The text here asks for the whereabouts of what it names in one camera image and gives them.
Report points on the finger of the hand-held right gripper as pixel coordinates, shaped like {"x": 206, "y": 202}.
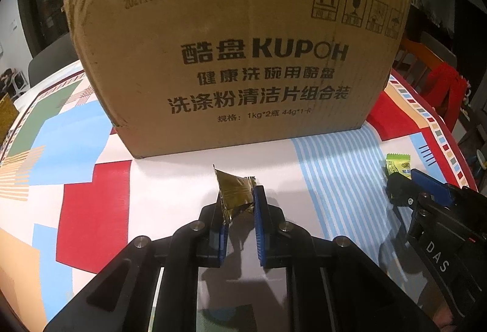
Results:
{"x": 432, "y": 187}
{"x": 401, "y": 191}

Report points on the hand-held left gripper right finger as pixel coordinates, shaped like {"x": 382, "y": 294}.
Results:
{"x": 260, "y": 229}

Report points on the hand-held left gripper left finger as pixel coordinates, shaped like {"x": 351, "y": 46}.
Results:
{"x": 224, "y": 244}

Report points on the green candy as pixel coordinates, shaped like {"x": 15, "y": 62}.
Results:
{"x": 395, "y": 164}

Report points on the gold candy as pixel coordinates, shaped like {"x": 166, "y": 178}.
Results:
{"x": 234, "y": 191}

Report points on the brown cardboard box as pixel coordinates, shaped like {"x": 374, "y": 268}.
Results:
{"x": 228, "y": 31}

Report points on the colourful patchwork print tablecloth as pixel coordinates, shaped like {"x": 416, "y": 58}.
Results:
{"x": 95, "y": 202}

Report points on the brown wooden chair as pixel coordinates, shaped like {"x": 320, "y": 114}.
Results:
{"x": 414, "y": 50}

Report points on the grey upholstered side chair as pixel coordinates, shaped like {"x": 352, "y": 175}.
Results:
{"x": 437, "y": 45}

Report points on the narrow grey dining chair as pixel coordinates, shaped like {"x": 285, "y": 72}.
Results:
{"x": 49, "y": 64}

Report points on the woven wicker lidded box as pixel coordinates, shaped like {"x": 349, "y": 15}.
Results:
{"x": 5, "y": 117}

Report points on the white cube shelf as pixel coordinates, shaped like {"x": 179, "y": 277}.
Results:
{"x": 13, "y": 83}

